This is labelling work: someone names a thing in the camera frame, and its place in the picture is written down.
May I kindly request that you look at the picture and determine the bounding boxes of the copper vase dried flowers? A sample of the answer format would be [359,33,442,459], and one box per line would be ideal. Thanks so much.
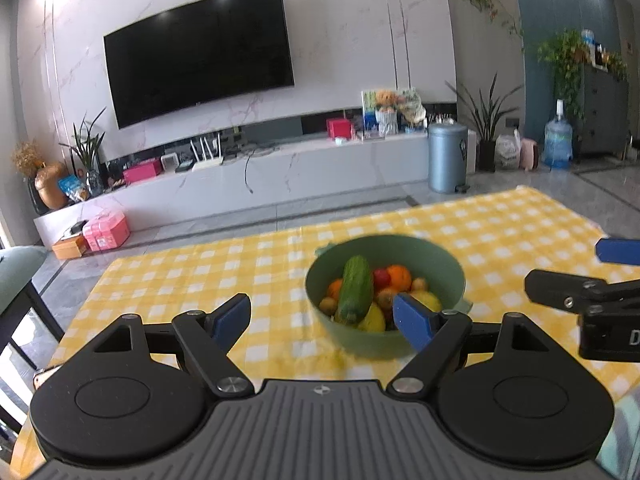
[11,141,68,216]

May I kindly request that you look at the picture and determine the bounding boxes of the hanging ivy plant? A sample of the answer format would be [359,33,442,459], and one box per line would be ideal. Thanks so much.
[464,0,627,132]

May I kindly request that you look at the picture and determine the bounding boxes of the pink storage box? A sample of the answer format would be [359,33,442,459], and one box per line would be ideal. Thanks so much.
[82,211,130,252]

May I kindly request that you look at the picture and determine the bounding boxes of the dark grey drawer cabinet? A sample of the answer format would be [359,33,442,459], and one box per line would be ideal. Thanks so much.
[578,66,628,155]

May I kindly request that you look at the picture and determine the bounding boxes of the small plant glass vase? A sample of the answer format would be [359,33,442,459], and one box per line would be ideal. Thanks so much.
[61,107,106,197]

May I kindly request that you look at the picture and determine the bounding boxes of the orange wooden box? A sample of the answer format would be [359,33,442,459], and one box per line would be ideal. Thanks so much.
[52,233,89,261]

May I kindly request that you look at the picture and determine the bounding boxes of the left yellow-green apple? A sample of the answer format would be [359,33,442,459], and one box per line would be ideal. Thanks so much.
[358,302,386,333]

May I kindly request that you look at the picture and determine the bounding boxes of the teddy bear bouquet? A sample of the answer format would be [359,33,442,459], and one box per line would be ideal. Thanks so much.
[374,90,398,136]

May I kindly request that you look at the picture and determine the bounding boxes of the grey metal trash bin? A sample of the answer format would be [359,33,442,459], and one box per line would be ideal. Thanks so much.
[427,122,468,194]

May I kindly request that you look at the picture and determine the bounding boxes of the blue snack bag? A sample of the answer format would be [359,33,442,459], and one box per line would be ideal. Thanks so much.
[58,176,91,203]

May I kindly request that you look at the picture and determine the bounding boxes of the white marble tv cabinet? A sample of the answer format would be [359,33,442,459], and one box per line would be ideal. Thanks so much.
[34,131,476,248]

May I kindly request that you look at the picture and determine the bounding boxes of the potted long-leaf plant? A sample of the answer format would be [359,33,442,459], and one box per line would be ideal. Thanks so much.
[445,74,524,172]

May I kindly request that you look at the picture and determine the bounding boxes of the small white clock device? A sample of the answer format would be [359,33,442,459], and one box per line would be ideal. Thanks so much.
[160,153,180,174]

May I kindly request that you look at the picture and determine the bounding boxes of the brown longan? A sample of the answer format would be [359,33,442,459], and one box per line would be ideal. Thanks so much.
[411,278,428,292]
[318,297,337,318]
[375,287,397,311]

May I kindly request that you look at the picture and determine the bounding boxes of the pink bag on floor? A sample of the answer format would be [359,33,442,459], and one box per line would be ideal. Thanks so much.
[520,138,539,171]

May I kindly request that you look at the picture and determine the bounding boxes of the white plastic bag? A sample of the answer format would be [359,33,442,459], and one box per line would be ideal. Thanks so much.
[495,129,522,170]

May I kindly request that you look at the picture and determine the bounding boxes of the yellow checkered tablecloth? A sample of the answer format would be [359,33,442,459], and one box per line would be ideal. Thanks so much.
[8,185,640,478]

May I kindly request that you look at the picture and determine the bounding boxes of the black power cable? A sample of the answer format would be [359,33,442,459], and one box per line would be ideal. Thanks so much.
[242,142,281,195]

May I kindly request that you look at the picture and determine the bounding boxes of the green cucumber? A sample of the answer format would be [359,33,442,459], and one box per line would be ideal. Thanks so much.
[335,255,374,325]

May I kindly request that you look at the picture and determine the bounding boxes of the small orange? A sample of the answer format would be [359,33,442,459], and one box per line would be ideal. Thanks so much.
[326,278,343,301]
[386,264,413,292]

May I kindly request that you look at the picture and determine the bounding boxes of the pink box on cabinet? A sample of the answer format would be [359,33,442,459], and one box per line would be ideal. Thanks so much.
[122,158,163,185]

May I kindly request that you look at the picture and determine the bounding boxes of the green cushioned chair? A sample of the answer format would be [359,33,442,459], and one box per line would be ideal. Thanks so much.
[1,246,65,434]

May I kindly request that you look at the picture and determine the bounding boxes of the right red-yellow apple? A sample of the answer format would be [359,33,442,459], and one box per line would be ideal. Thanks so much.
[410,290,442,312]

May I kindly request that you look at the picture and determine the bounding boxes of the blue water jug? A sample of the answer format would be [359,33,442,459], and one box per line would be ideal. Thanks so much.
[542,100,573,169]

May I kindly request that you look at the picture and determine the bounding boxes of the green colander bowl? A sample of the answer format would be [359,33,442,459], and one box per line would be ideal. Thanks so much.
[305,234,472,360]

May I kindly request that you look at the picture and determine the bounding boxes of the black flat tv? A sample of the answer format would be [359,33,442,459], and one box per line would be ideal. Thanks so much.
[103,0,294,128]

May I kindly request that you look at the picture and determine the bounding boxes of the red cherry tomato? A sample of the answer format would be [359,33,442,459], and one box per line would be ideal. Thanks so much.
[372,268,392,292]

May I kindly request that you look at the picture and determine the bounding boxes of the white wifi router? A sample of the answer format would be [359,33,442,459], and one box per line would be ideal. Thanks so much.
[190,134,224,171]

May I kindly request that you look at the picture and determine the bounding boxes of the red box on cabinet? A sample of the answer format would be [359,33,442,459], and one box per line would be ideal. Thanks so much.
[326,118,354,140]

